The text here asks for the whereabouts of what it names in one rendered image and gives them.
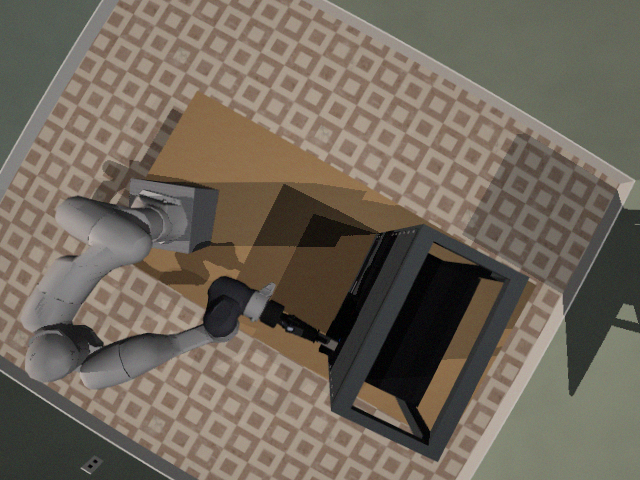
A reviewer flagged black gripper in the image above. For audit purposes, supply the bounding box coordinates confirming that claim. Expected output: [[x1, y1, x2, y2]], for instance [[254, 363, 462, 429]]
[[260, 300, 338, 351]]

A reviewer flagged black server rack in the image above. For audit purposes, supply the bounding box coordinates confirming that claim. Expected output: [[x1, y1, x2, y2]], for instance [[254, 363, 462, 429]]
[[319, 224, 529, 461]]

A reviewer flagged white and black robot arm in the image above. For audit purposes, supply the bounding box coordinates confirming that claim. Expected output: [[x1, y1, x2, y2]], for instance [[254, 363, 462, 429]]
[[20, 189, 276, 390]]

